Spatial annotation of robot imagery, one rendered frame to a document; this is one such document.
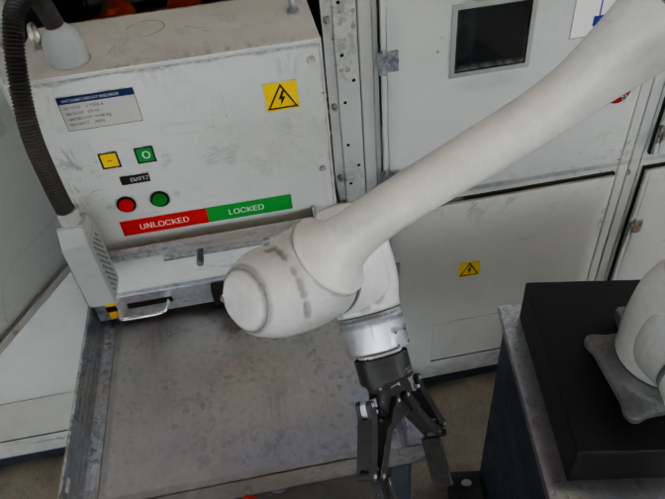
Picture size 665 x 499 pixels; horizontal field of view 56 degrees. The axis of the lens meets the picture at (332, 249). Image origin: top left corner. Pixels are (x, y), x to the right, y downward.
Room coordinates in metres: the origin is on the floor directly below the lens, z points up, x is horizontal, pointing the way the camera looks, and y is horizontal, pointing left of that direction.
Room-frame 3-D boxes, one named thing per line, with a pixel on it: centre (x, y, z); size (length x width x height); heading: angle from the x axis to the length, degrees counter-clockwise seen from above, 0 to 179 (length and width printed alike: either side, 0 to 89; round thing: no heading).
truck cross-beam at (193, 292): (0.94, 0.23, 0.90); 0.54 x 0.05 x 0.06; 95
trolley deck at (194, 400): (0.85, 0.22, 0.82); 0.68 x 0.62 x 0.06; 6
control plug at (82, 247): (0.83, 0.43, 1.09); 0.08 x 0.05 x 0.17; 5
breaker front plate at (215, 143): (0.92, 0.23, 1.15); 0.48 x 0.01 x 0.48; 95
